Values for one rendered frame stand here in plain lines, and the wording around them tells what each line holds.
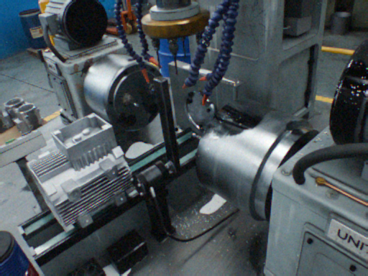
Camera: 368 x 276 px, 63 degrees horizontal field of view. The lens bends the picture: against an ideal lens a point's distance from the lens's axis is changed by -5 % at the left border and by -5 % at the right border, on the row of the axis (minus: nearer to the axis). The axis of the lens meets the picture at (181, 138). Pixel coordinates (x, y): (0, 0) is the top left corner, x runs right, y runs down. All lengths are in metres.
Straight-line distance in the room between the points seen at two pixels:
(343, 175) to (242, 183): 0.21
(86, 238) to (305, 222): 0.54
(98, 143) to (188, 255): 0.38
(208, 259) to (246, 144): 0.35
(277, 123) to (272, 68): 0.30
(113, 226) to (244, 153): 0.43
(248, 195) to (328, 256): 0.19
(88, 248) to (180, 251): 0.24
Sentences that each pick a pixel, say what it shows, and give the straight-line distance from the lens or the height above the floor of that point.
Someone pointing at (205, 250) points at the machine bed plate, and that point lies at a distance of 0.88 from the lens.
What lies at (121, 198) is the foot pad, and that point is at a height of 0.97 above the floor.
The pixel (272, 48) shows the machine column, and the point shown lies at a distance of 0.91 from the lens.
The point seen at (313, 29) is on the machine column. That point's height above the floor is 1.21.
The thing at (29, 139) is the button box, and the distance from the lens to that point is 0.99.
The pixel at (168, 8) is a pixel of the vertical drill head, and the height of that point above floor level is 1.36.
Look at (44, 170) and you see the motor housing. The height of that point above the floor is 1.10.
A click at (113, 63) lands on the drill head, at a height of 1.16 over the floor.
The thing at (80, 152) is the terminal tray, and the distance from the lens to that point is 0.75.
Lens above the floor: 1.52
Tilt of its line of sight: 34 degrees down
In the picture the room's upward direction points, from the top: 8 degrees counter-clockwise
